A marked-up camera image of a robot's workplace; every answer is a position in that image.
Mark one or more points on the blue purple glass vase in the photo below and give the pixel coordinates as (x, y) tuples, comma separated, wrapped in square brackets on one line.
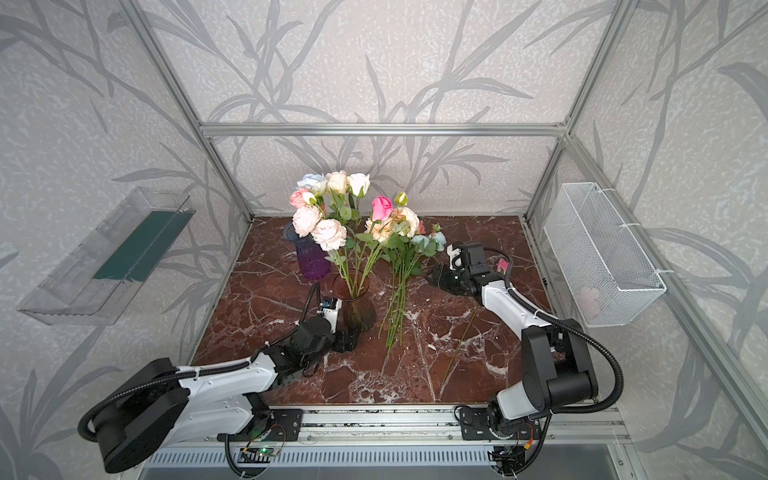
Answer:
[(311, 259)]

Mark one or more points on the clear plastic wall tray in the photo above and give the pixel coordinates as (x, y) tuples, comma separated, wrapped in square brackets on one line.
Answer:
[(95, 283)]

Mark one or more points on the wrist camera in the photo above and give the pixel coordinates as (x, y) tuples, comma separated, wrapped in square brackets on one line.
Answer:
[(329, 309), (459, 256)]

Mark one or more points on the flower bunch on table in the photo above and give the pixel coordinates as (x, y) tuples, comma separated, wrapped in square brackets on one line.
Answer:
[(405, 250)]

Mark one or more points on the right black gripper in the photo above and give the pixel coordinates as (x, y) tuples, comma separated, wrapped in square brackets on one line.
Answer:
[(453, 281)]

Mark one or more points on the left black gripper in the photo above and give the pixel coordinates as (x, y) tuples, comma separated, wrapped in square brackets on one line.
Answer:
[(343, 339)]

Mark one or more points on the red smoky glass vase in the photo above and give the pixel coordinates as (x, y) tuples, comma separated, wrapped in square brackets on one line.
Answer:
[(357, 312)]

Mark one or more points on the magenta pink rose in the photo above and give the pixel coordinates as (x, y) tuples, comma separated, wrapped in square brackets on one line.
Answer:
[(382, 208)]

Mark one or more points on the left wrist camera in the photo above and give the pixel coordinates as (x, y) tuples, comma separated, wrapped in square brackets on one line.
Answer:
[(329, 309)]

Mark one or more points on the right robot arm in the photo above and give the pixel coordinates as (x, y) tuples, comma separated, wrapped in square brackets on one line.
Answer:
[(564, 370)]

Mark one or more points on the white blue rose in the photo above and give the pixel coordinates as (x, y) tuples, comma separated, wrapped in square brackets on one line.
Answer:
[(314, 183)]

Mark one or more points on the white wire mesh basket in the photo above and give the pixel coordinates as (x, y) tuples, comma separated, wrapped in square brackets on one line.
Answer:
[(609, 275)]

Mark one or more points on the cream peach rose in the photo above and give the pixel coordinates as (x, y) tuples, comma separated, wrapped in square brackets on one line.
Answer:
[(337, 182)]

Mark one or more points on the aluminium frame rail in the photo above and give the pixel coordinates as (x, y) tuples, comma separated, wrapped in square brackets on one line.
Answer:
[(383, 129)]

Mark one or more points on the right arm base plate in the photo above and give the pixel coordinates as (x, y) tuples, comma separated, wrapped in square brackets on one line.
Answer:
[(488, 423)]

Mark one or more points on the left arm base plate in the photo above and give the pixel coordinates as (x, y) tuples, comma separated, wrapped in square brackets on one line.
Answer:
[(279, 425)]

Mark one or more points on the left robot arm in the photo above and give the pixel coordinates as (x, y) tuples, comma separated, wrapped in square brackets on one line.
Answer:
[(164, 404)]

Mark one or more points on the pale pink peony spray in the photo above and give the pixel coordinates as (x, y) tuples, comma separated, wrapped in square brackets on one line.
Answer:
[(331, 236)]

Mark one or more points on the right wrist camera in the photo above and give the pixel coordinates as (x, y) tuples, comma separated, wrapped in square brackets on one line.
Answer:
[(459, 256)]

